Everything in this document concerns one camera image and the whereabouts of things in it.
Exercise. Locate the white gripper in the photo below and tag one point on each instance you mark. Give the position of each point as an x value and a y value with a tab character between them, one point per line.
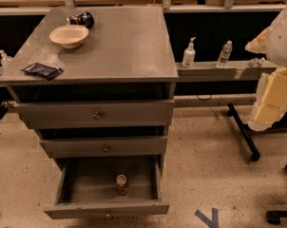
281	43

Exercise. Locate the orange soda can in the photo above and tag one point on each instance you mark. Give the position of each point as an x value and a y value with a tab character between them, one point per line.
121	183

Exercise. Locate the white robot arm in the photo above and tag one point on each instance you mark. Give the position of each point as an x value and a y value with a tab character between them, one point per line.
273	41

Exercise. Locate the grey top drawer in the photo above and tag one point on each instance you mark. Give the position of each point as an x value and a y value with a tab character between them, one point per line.
96	114

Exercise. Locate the grey middle drawer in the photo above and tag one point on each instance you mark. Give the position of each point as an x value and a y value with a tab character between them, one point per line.
98	147

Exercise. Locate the grey drawer cabinet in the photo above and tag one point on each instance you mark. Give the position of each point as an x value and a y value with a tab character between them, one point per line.
126	57

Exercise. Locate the blue crushed snack can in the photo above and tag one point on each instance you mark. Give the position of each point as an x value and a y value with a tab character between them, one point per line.
85	19

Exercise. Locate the grey open bottom drawer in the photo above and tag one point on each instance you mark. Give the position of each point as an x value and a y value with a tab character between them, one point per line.
87	188

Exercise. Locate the crumpled clear plastic wrapper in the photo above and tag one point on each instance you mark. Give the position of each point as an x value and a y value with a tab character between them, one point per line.
257	62

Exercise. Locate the black metal stand leg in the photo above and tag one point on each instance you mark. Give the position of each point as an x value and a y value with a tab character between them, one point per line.
232	112

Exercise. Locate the clear water bottle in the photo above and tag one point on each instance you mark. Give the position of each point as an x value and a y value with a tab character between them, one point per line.
224	54

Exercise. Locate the white pump lotion bottle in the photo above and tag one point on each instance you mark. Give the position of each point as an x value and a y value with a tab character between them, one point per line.
189	54

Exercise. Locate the black caster wheel base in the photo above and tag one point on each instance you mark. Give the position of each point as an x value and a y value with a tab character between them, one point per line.
273	217

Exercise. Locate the cream ceramic bowl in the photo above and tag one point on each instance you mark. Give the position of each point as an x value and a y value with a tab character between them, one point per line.
69	36

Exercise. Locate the black chip bag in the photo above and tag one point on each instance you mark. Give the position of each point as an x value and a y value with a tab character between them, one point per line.
43	71

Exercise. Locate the clear sanitizer pump bottle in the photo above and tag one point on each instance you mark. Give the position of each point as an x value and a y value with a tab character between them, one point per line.
4	58

